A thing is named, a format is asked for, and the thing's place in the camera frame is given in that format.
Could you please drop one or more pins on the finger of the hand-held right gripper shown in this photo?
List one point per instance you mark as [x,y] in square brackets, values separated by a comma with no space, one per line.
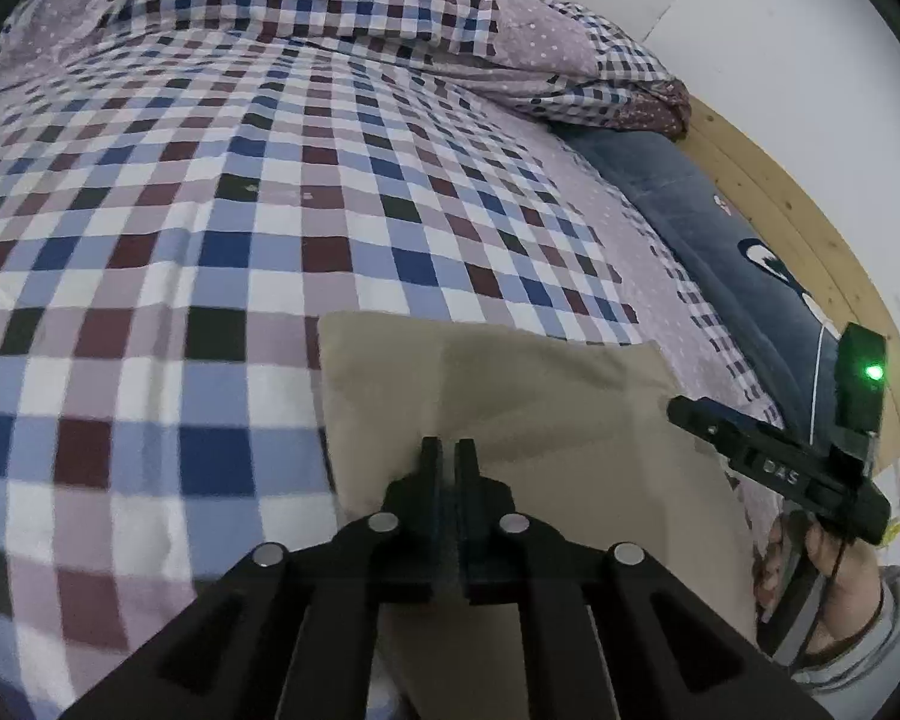
[694,414]

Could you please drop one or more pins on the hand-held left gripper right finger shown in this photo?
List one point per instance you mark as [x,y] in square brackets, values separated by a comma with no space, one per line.
[465,525]

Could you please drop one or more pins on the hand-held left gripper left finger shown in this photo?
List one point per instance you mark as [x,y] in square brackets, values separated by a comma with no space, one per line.
[429,525]

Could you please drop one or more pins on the khaki garment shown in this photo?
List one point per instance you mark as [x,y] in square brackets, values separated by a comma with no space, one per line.
[540,405]

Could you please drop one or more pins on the person's right forearm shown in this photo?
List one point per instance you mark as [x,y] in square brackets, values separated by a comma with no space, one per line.
[885,652]

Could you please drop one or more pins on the person's right hand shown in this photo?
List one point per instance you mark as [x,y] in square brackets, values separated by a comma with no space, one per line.
[847,585]

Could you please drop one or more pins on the blue plush pillow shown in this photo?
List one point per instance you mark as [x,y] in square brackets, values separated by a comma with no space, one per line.
[720,240]

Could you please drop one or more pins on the wooden headboard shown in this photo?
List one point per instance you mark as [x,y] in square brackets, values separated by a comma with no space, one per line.
[780,202]

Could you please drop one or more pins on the checkered dotted quilt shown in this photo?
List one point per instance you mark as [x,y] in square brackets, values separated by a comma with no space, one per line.
[307,0]

